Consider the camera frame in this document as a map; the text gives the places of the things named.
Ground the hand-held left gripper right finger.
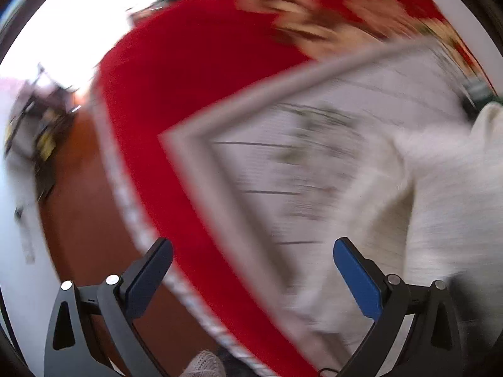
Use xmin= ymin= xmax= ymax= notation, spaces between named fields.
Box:
xmin=333 ymin=237 xmax=462 ymax=377

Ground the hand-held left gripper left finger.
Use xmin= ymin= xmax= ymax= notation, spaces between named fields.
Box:
xmin=43 ymin=238 xmax=174 ymax=377

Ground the white tweed jacket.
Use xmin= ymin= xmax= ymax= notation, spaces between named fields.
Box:
xmin=291 ymin=102 xmax=503 ymax=346

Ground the bed with silver skirt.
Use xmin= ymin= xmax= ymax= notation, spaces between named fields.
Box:
xmin=92 ymin=98 xmax=276 ymax=377

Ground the white knit cloth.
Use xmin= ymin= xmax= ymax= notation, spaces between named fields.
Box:
xmin=183 ymin=349 xmax=226 ymax=377

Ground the dark cluttered stand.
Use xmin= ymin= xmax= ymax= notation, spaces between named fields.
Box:
xmin=4 ymin=63 xmax=81 ymax=201

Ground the red floral blanket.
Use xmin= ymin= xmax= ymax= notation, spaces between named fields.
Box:
xmin=94 ymin=0 xmax=492 ymax=377

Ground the folded green garment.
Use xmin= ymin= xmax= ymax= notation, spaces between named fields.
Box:
xmin=462 ymin=79 xmax=500 ymax=105

